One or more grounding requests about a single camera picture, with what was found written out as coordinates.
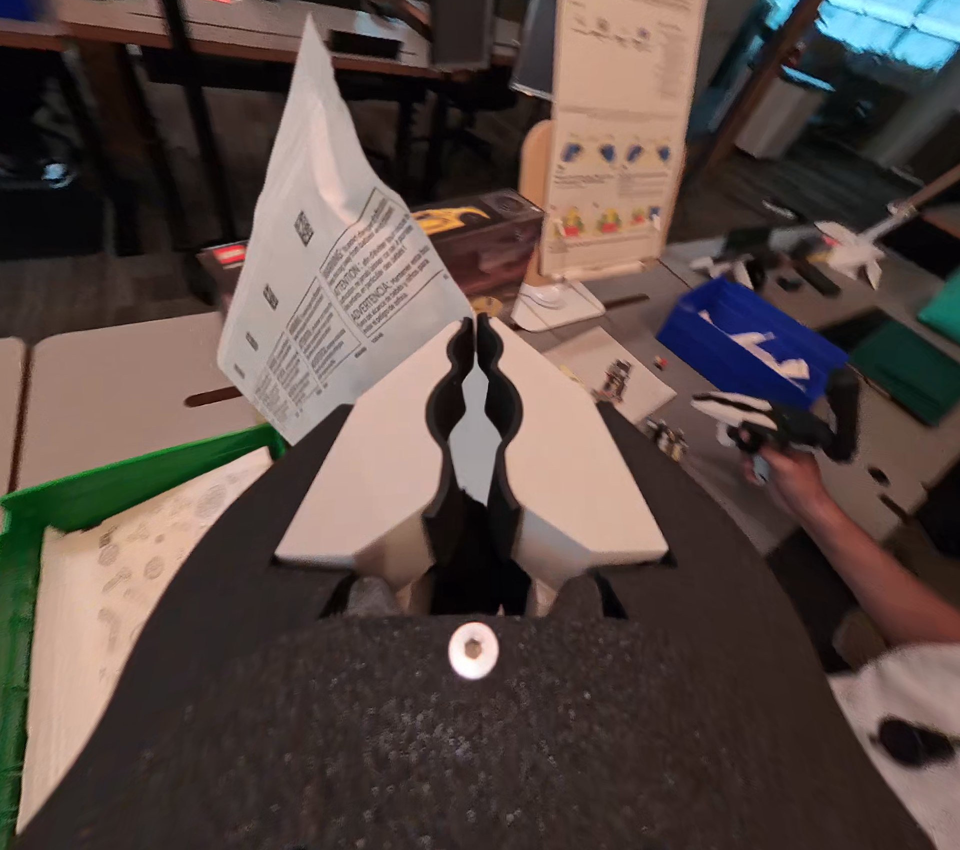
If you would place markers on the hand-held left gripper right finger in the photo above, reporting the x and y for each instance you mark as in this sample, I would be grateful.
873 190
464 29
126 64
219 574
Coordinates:
585 490

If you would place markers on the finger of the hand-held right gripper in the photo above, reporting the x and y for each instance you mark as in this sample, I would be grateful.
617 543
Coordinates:
735 402
750 430

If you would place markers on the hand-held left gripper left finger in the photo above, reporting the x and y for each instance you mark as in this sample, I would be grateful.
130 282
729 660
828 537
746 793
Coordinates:
360 490

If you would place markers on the lego chassis model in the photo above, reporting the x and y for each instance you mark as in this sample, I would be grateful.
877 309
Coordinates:
667 438

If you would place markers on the green plastic bin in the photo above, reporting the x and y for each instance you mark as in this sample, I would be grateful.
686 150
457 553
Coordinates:
150 475

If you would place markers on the lego set box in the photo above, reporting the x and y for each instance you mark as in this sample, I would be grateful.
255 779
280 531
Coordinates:
487 243

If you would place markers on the person's right hand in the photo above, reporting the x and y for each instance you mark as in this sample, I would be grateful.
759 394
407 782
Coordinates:
795 475

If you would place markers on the blue plastic bin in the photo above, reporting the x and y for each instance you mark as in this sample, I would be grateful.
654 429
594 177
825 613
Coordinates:
712 333

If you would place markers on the teal bag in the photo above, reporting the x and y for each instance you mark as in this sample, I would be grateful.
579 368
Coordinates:
900 370

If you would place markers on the open instruction booklet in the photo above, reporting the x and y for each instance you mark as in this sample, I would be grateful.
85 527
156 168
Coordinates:
622 378

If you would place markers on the white folding stand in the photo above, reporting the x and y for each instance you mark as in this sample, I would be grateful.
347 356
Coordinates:
847 250

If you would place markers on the person's white shirt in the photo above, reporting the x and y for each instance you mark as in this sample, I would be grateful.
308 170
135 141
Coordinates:
900 685

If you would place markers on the white cabinet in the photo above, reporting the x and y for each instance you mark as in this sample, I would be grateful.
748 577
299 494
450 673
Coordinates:
780 115

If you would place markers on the white paper sheet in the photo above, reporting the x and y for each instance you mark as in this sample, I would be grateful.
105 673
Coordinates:
630 78

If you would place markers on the grey computer monitor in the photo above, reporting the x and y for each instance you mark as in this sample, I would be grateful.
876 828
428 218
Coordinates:
536 40

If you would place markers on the wooden office desk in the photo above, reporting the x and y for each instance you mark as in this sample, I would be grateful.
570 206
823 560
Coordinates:
262 33

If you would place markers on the black computer tower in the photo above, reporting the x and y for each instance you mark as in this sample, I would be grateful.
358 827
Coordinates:
461 3

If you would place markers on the wooden support post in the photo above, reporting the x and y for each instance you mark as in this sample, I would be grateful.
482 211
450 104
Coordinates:
780 40

